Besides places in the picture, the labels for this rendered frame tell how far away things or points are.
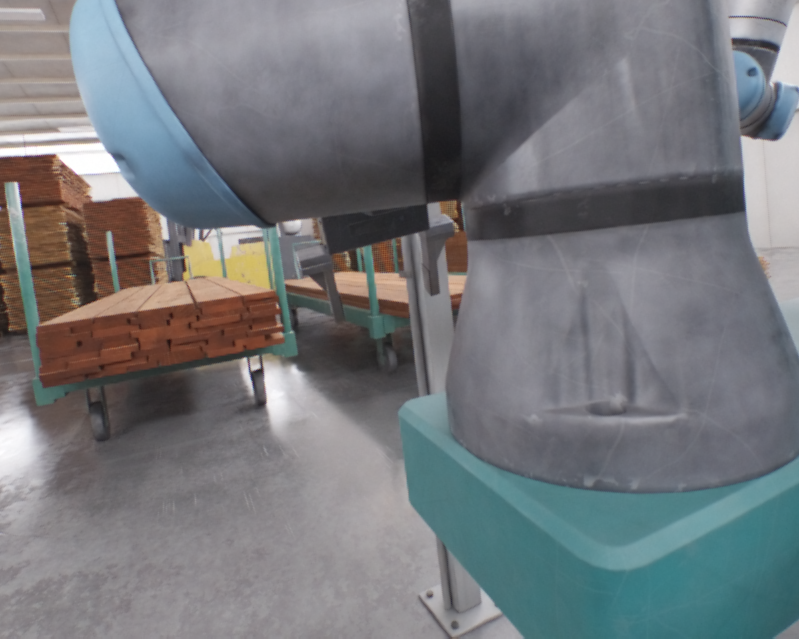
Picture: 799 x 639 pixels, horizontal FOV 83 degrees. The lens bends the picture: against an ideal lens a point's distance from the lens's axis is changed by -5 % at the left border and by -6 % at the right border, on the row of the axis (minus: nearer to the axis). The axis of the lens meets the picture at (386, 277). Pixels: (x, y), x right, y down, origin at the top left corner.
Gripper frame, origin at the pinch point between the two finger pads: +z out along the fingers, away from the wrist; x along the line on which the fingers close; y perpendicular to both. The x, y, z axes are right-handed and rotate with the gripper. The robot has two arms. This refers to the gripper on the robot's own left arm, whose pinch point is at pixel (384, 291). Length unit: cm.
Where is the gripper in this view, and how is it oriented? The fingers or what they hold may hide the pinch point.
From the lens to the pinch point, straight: 63.7
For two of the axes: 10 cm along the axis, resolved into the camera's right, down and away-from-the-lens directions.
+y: -3.0, -4.3, 8.5
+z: 1.4, 8.7, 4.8
